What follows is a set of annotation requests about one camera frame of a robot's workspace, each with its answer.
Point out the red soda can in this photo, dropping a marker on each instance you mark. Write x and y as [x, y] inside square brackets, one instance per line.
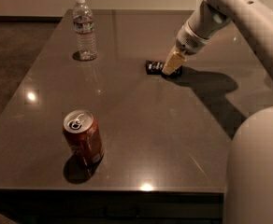
[82, 134]

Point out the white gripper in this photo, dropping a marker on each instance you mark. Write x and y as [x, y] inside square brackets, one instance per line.
[189, 41]

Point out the black rxbar chocolate bar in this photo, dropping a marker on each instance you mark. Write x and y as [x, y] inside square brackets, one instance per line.
[155, 68]

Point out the clear plastic water bottle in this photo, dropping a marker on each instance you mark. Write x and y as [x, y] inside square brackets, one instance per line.
[84, 28]

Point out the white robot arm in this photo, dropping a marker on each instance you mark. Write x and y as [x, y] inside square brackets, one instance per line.
[248, 196]

